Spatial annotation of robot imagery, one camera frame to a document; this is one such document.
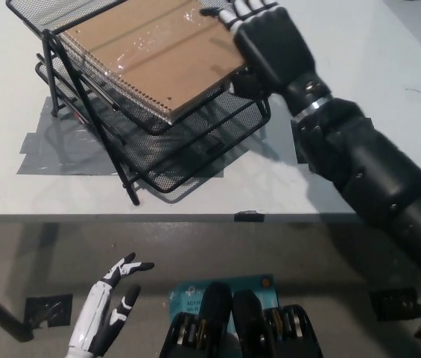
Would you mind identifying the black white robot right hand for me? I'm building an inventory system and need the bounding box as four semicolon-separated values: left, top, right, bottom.
198;0;335;121

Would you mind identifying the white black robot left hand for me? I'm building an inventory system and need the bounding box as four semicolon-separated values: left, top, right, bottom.
66;251;156;358

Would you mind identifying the brown spiral notebook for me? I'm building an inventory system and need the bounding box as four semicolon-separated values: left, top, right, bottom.
56;0;251;124

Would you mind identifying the black desk leg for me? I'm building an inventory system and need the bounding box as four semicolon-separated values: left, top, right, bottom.
0;275;37;343

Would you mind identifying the black mesh file tray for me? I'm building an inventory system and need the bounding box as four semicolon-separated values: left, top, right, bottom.
4;0;273;206

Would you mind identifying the black floor tape patch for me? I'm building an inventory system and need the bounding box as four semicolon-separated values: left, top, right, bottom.
24;293;75;330
369;288;421;323

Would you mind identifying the black square tape patch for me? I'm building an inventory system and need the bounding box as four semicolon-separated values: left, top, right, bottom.
290;118;321;175

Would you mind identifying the grey tape patch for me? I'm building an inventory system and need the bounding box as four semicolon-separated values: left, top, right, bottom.
16;97;227;178

